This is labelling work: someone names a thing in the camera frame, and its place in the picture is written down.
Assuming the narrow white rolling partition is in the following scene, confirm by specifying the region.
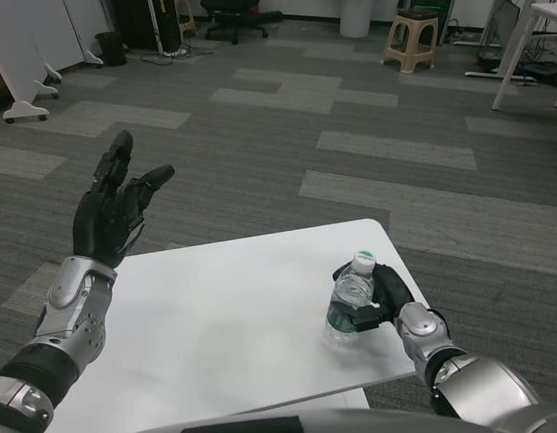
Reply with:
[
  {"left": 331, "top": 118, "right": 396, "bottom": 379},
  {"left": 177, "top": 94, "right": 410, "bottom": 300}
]
[{"left": 60, "top": 0, "right": 105, "bottom": 69}]

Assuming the clear water bottle green label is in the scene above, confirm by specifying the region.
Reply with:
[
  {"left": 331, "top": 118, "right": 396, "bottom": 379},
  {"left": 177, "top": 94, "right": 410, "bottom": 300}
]
[{"left": 325, "top": 249, "right": 377, "bottom": 346}]

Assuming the beige plastic stool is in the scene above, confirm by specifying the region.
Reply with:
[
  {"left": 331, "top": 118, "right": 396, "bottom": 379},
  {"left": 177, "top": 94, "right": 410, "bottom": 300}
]
[{"left": 379, "top": 9, "right": 441, "bottom": 76}]

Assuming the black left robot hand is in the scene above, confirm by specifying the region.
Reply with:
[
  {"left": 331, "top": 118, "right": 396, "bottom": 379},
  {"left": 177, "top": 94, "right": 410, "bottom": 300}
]
[{"left": 72, "top": 130, "right": 176, "bottom": 270}]

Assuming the black bag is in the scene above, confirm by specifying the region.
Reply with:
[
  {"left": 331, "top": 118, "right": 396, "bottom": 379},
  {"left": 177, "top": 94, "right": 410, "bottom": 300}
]
[{"left": 521, "top": 62, "right": 557, "bottom": 88}]

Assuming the black office chair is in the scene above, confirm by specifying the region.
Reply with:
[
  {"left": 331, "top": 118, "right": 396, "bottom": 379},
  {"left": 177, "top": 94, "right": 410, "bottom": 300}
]
[{"left": 200, "top": 0, "right": 269, "bottom": 45}]

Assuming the green cabinet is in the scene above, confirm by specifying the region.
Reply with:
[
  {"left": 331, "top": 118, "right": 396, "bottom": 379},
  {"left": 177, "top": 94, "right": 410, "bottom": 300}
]
[{"left": 411, "top": 0, "right": 455, "bottom": 14}]

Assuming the silver robot chest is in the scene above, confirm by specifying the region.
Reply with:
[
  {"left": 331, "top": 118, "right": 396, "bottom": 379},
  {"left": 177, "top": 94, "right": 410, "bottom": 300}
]
[{"left": 160, "top": 408, "right": 487, "bottom": 433}]

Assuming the white desk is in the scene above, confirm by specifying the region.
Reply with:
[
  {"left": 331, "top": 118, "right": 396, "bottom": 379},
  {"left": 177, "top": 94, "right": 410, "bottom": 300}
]
[{"left": 490, "top": 2, "right": 557, "bottom": 112}]

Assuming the white cylindrical planter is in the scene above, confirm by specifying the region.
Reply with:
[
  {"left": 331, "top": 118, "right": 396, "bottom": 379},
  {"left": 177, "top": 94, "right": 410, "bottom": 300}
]
[{"left": 339, "top": 0, "right": 370, "bottom": 39}]

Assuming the yellow plastic stool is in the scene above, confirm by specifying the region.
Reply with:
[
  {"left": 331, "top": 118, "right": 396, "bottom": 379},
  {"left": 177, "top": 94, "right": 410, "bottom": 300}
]
[{"left": 175, "top": 0, "right": 199, "bottom": 38}]

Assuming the white desk floor base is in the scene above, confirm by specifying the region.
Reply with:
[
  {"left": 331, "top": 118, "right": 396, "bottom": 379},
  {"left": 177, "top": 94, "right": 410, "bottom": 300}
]
[{"left": 464, "top": 69, "right": 539, "bottom": 85}]

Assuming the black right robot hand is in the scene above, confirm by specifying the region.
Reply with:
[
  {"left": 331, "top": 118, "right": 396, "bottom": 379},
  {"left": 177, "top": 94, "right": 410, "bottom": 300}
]
[{"left": 330, "top": 263, "right": 415, "bottom": 335}]

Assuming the black waste bin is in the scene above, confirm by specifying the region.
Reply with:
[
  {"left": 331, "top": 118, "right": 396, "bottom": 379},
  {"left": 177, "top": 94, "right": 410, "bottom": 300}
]
[{"left": 95, "top": 31, "right": 128, "bottom": 68}]

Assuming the large white rolling partition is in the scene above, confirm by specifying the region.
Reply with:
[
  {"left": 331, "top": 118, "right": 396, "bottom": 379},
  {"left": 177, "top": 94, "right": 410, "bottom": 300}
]
[{"left": 0, "top": 0, "right": 62, "bottom": 124}]

